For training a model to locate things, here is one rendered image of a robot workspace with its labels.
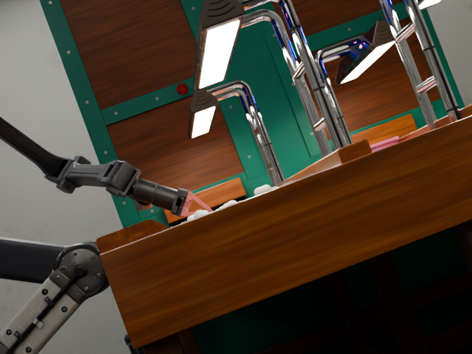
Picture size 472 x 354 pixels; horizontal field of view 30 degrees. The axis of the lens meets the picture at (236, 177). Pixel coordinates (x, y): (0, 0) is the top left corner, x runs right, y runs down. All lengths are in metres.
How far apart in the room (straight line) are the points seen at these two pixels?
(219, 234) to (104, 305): 3.72
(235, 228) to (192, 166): 1.86
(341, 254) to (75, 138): 3.81
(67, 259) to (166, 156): 1.28
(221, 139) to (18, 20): 2.30
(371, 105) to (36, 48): 2.46
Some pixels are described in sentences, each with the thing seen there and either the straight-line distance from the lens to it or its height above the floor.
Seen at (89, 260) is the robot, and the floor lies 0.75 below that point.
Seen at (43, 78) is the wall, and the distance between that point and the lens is 5.21.
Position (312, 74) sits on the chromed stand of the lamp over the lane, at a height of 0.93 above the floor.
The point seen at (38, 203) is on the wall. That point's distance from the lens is 5.15.
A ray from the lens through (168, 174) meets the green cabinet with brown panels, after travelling 3.26.
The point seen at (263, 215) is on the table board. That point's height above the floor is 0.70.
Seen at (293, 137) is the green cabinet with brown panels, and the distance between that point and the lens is 3.30.
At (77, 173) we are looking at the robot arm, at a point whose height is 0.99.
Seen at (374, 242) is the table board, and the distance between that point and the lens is 1.44.
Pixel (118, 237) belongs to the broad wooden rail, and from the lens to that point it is 1.43.
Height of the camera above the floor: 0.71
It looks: 3 degrees up
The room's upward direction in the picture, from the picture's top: 21 degrees counter-clockwise
